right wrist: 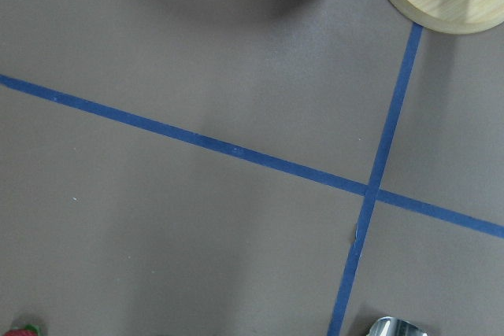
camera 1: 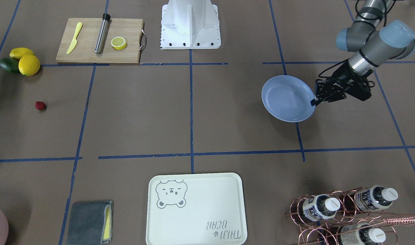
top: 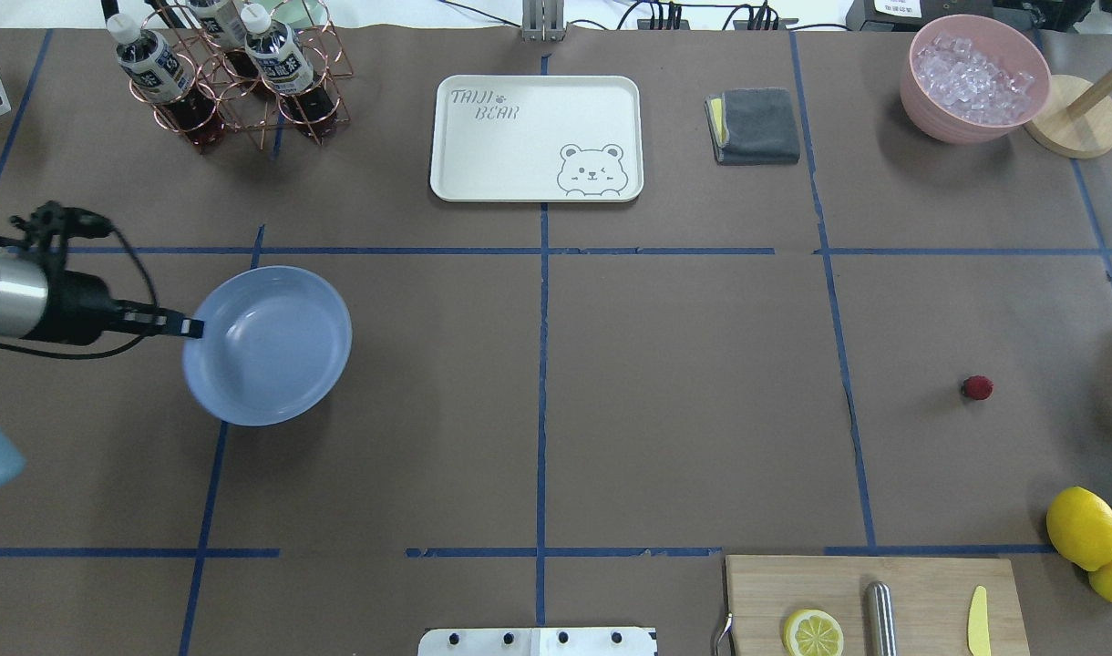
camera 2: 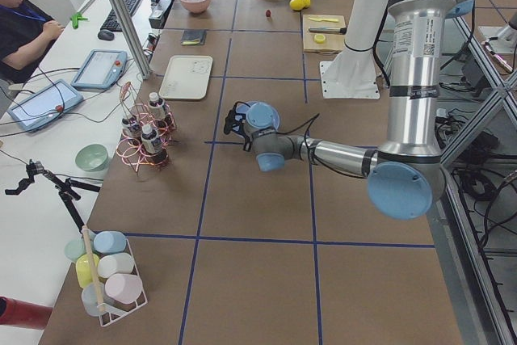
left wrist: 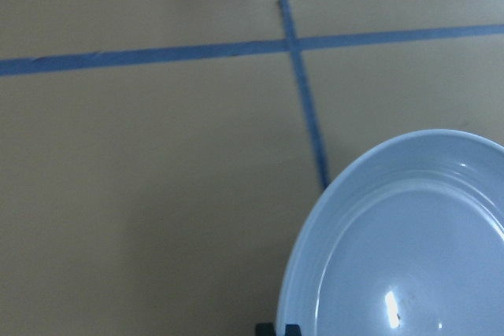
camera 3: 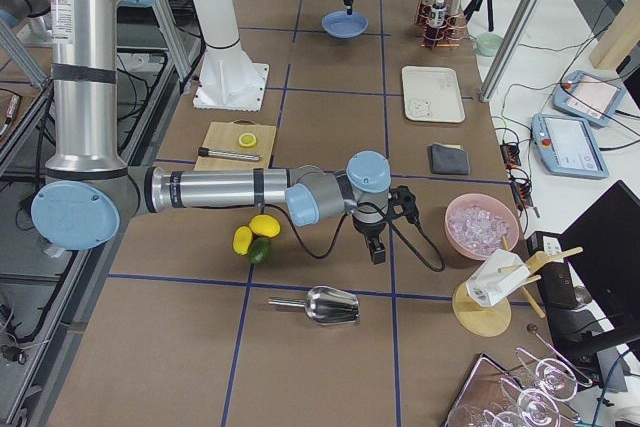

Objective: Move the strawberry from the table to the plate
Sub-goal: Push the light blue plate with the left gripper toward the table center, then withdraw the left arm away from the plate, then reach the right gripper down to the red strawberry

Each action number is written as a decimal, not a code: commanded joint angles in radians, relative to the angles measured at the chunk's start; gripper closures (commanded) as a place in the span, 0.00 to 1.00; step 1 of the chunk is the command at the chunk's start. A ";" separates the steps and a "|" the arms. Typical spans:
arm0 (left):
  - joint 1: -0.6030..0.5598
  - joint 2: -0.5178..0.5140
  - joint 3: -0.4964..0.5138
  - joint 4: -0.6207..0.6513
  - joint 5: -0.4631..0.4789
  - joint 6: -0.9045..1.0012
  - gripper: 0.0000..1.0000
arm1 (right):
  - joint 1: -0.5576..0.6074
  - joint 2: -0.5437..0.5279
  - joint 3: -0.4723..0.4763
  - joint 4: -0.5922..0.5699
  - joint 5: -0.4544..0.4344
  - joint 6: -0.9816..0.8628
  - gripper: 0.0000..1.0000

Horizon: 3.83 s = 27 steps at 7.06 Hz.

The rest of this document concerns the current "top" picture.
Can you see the grey folded cloth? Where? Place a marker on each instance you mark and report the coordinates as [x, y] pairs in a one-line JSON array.
[[753, 126]]

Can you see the dark drink bottle front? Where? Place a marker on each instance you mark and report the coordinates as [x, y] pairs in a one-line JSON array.
[[167, 83]]

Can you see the dark drink bottle left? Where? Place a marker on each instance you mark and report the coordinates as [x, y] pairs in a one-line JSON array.
[[278, 54]]

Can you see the blue round plate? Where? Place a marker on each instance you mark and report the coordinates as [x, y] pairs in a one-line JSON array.
[[275, 341]]

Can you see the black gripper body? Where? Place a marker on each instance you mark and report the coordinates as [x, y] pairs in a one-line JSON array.
[[79, 308]]

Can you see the red strawberry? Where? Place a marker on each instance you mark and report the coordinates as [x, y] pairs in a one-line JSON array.
[[977, 387]]

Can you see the copper wire bottle rack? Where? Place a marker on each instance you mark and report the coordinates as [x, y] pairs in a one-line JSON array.
[[225, 91]]

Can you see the half lemon slice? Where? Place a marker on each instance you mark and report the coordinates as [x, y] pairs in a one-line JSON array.
[[812, 632]]

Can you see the dark drink bottle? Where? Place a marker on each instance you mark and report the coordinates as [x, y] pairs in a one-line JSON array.
[[278, 54], [222, 24], [167, 83]]

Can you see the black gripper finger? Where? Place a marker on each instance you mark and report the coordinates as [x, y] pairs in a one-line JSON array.
[[151, 322]]

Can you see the silver black knife handle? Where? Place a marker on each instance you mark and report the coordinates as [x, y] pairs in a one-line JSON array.
[[881, 619]]

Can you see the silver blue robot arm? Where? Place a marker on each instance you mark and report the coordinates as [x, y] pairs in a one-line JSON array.
[[23, 297]]

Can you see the aluminium frame post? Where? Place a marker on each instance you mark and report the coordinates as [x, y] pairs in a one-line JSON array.
[[543, 20]]

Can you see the wooden cutting board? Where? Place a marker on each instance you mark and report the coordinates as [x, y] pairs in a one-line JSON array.
[[929, 601]]

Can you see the dark drink bottle back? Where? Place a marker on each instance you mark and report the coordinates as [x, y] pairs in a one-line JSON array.
[[222, 24]]

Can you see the pink bowl of ice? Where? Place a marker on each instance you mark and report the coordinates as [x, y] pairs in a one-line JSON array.
[[969, 79]]

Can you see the yellow plastic knife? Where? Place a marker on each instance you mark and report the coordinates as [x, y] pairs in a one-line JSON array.
[[978, 630]]

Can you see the wooden cup stand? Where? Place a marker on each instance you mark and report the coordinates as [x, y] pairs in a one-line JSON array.
[[1076, 121]]

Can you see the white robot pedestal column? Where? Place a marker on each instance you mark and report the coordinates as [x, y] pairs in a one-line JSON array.
[[623, 640]]

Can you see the cream bear tray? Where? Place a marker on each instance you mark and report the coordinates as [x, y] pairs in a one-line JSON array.
[[546, 139]]

